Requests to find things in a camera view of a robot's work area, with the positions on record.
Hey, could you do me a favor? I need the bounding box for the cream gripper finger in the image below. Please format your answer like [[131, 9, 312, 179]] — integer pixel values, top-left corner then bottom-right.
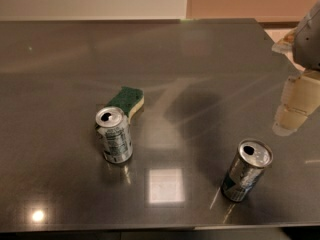
[[272, 70, 320, 136], [272, 28, 296, 54]]

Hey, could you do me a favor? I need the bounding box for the silver blue redbull can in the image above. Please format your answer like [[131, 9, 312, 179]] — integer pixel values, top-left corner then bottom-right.
[[221, 139, 273, 202]]

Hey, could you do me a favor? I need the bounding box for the green yellow sponge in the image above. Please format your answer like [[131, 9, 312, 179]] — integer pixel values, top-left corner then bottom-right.
[[106, 86, 144, 122]]

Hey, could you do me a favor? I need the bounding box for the silver green 7up can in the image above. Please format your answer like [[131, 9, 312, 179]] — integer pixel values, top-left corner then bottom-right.
[[95, 106, 133, 164]]

